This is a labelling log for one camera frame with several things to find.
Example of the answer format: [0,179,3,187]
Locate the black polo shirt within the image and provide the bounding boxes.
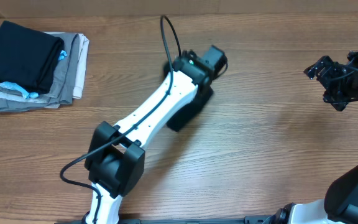
[167,87,214,132]

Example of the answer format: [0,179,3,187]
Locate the grey folded garment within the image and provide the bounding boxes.
[0,33,80,113]

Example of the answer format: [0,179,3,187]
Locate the light blue cloth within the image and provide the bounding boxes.
[0,50,71,103]

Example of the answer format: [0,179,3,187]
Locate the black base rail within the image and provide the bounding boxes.
[54,215,279,224]

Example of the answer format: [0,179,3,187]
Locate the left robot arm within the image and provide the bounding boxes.
[82,50,227,223]

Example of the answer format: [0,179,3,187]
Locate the white folded garment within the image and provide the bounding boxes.
[48,32,90,104]

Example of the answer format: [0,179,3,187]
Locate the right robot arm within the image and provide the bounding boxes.
[265,52,358,223]

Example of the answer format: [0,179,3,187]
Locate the black folded garment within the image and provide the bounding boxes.
[0,21,65,94]

